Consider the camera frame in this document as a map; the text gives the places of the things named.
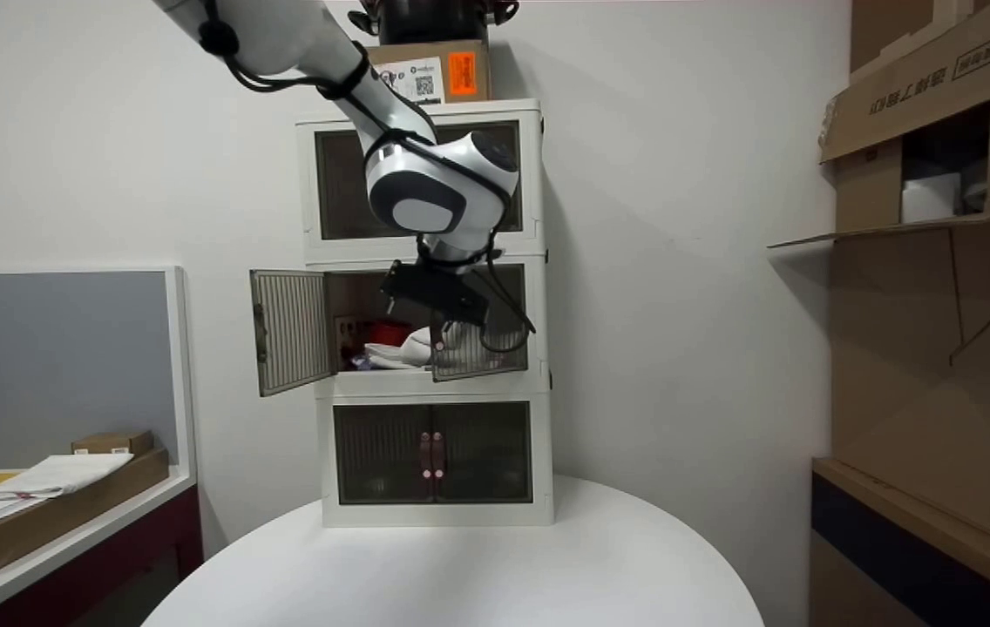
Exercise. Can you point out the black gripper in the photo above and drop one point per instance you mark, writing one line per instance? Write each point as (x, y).
(437, 292)

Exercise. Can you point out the ribbed glass cabinet door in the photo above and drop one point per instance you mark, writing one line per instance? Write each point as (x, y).
(510, 144)
(338, 186)
(289, 331)
(478, 353)
(482, 454)
(377, 454)

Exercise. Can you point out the white three-tier cabinet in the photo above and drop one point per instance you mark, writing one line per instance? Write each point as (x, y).
(437, 388)

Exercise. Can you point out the red round object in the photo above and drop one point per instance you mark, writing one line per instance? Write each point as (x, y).
(386, 337)

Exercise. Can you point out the white cloth bag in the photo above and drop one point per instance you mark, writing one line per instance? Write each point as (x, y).
(396, 353)

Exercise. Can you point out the beige box with dials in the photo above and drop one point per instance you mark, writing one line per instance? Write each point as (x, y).
(347, 340)

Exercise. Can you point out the cardboard box with orange label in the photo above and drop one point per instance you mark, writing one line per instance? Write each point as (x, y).
(466, 71)

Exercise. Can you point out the small cardboard piece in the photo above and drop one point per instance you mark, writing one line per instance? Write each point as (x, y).
(114, 439)

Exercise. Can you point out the grey partition panel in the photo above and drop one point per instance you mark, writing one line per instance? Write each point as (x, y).
(52, 361)

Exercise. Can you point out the white and maroon counter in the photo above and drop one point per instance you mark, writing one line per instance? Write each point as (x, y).
(114, 546)

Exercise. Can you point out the white paper sheet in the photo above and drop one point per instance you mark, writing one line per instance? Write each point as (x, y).
(59, 476)

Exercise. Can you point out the flat cardboard box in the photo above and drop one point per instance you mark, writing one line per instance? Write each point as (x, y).
(64, 508)

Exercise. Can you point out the large folded cardboard sheet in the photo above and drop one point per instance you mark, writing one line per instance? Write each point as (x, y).
(948, 384)

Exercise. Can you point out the plain cardboard box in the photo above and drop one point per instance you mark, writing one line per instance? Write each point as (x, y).
(896, 23)

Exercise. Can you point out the long printed cardboard box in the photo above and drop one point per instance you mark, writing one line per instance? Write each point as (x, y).
(935, 75)

